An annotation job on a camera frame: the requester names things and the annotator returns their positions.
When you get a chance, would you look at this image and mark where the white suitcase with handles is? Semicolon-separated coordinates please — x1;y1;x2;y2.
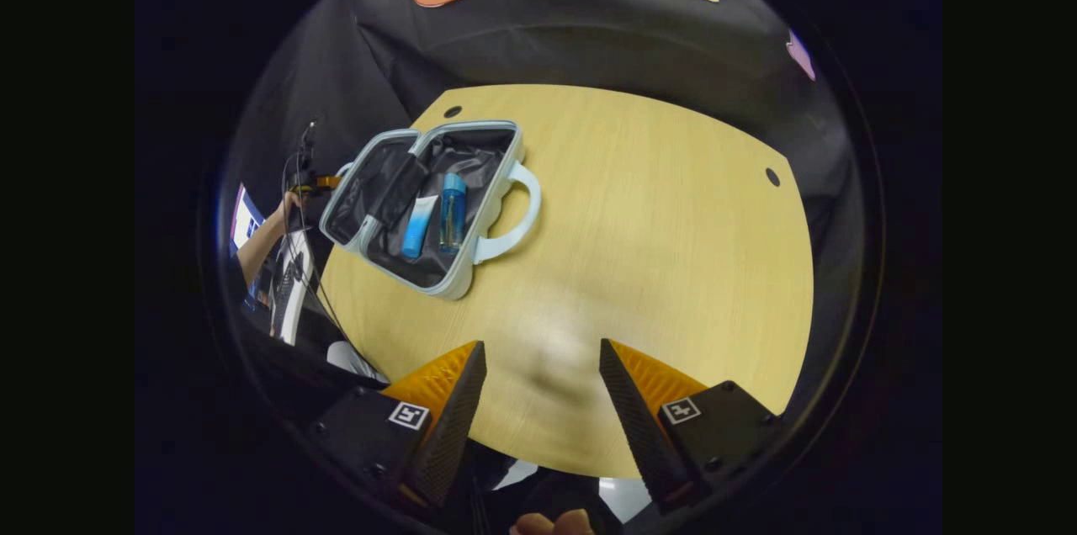
318;119;542;301

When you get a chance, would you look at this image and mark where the person's dark clothing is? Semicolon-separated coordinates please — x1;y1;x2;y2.
459;442;623;535

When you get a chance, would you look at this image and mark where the blue white skin care tube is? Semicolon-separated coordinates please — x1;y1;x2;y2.
401;194;440;260

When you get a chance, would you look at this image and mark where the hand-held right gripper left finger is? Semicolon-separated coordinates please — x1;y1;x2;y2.
310;340;488;511

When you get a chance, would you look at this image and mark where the black backdrop cloth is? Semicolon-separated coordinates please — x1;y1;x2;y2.
220;0;867;401

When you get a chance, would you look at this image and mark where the black cable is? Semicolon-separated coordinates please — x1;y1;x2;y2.
282;150;384;380

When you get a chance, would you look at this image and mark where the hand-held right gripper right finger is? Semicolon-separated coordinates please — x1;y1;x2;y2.
599;338;783;515

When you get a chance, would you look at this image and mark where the computer screen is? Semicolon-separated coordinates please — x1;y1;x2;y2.
229;184;266;254

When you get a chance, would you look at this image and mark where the laptop keyboard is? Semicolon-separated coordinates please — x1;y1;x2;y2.
269;249;314;347

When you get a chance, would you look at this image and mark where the blue capped skin care bottle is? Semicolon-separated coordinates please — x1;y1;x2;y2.
438;172;468;254

